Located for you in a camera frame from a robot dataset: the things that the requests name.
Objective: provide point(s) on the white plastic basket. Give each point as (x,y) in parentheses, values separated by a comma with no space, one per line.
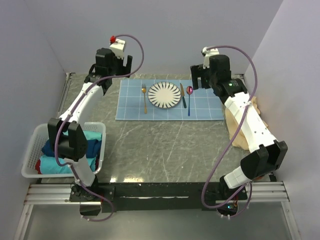
(38,140)

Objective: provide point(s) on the green handled knife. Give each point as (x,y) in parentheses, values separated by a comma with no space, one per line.
(183,96)

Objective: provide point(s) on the blue checked placemat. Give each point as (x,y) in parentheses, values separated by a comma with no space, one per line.
(204,105)

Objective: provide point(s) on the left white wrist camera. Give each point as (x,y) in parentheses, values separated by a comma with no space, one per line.
(118,46)

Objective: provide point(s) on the gold fork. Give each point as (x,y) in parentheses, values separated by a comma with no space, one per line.
(144,90)

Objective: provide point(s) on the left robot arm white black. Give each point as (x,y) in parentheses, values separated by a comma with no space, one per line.
(66,136)

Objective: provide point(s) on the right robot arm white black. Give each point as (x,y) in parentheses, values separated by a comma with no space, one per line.
(266,153)

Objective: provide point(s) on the aluminium frame rail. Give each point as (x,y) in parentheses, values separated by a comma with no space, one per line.
(59,194)

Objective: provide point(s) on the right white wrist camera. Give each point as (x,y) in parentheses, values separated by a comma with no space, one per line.
(207,54)

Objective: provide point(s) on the dark blue rolled shirt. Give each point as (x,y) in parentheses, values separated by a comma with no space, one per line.
(93,148)

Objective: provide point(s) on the teal folded shirt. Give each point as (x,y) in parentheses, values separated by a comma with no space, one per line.
(91,135)

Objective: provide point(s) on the striped white plate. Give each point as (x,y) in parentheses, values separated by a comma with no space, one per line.
(164,95)

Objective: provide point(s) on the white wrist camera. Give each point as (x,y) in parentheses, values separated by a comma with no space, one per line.
(118,46)
(207,54)

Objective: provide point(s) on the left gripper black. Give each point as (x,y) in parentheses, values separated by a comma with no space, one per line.
(123,70)

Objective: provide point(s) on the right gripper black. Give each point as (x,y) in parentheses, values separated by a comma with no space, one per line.
(198,70)

